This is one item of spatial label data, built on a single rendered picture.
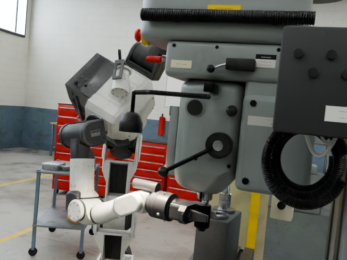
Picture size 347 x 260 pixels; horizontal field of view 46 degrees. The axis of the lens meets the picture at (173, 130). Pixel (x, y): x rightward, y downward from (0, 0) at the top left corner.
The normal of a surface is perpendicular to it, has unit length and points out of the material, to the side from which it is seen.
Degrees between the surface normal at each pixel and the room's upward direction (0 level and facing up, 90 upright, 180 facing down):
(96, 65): 57
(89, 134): 80
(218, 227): 90
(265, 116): 90
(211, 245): 90
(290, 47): 90
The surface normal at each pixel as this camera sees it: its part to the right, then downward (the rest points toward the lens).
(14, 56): 0.95, 0.11
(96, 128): 0.79, -0.07
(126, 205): -0.54, 0.04
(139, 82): 0.06, -0.49
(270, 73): -0.29, 0.02
